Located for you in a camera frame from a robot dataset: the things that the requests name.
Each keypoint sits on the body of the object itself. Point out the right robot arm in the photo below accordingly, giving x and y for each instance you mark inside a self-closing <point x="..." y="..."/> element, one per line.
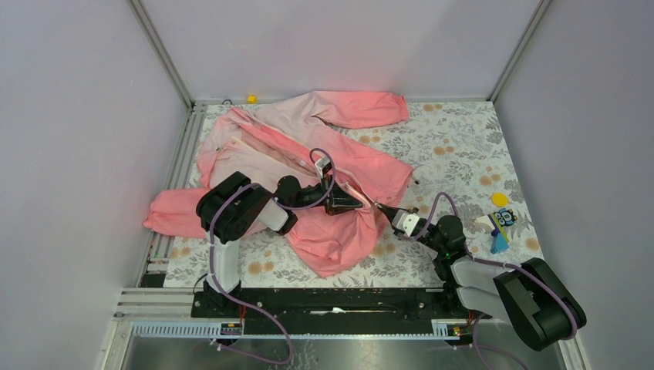
<point x="529" y="296"/>

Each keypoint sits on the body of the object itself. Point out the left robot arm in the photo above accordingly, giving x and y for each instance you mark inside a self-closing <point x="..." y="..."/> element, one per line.
<point x="235" y="224"/>

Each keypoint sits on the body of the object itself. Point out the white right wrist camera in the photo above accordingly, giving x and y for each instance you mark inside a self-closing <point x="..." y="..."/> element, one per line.
<point x="410" y="224"/>

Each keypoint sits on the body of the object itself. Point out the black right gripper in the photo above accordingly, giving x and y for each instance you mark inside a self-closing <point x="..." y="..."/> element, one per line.
<point x="390" y="213"/>

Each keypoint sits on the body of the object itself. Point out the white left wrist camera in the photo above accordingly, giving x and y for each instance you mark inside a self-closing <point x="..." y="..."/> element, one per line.
<point x="323" y="166"/>

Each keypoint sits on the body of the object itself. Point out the grey slotted cable duct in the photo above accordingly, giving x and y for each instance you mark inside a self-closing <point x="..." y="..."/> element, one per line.
<point x="222" y="330"/>

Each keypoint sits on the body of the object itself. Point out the cartoon sticker toy block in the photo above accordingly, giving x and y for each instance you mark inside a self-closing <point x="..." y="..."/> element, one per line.
<point x="496" y="224"/>

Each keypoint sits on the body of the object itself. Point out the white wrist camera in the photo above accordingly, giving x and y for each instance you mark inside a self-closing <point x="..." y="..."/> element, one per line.
<point x="410" y="224"/>
<point x="323" y="166"/>

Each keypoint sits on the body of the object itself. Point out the floral patterned table mat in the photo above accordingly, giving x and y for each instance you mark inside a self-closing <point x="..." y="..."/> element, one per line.
<point x="460" y="158"/>

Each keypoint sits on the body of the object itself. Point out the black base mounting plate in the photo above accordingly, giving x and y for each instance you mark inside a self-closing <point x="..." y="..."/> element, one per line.
<point x="335" y="310"/>

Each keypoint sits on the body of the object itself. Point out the yellow round disc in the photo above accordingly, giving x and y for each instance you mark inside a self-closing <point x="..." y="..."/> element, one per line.
<point x="499" y="199"/>

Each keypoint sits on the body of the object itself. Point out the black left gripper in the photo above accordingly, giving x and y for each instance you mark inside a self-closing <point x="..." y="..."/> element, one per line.
<point x="342" y="202"/>

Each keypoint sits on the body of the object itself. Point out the pink zip-up jacket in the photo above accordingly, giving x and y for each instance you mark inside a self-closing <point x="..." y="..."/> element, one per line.
<point x="274" y="141"/>

